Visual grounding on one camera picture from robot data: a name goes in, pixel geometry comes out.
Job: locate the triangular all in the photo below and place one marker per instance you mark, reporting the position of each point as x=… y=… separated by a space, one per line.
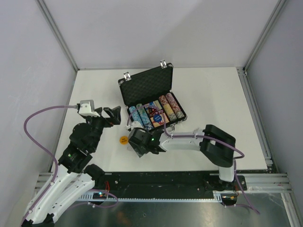
x=151 y=111

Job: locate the orange big blind button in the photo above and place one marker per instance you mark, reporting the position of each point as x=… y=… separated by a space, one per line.
x=123 y=140

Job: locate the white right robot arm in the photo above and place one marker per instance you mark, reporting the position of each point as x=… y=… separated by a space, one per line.
x=217 y=145

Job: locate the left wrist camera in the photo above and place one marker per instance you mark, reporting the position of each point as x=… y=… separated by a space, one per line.
x=86 y=108

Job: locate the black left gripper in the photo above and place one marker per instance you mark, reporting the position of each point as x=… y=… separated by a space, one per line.
x=114 y=114

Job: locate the green chip stack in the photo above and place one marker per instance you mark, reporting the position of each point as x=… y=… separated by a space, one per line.
x=144 y=117

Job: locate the yellow chip stack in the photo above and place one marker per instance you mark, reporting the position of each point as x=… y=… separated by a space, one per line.
x=169 y=112

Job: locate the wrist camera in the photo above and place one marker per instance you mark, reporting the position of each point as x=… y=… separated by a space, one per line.
x=86 y=108
x=133 y=125

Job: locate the white cable duct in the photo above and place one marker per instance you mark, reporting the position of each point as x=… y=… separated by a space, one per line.
x=89 y=197

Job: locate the purple chip stack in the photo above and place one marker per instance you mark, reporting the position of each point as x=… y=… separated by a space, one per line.
x=175 y=107

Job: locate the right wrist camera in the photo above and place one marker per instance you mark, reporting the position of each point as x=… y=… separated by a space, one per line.
x=133 y=125

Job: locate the light blue chip stack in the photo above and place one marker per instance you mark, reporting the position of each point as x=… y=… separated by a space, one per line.
x=134 y=115

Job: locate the red card deck box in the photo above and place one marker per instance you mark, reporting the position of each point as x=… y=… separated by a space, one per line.
x=164 y=119

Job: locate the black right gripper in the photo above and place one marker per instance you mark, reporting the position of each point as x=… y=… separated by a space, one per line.
x=140 y=150

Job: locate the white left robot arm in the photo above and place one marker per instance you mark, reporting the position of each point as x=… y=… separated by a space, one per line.
x=73 y=174

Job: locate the red chip stack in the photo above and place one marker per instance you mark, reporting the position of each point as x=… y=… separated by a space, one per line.
x=163 y=100

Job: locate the blue small blind button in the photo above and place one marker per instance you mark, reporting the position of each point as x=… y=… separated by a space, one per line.
x=157 y=119

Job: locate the black poker chip case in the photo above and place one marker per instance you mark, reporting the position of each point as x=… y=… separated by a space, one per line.
x=148 y=86

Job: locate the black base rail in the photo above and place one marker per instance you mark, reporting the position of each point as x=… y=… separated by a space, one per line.
x=188 y=184

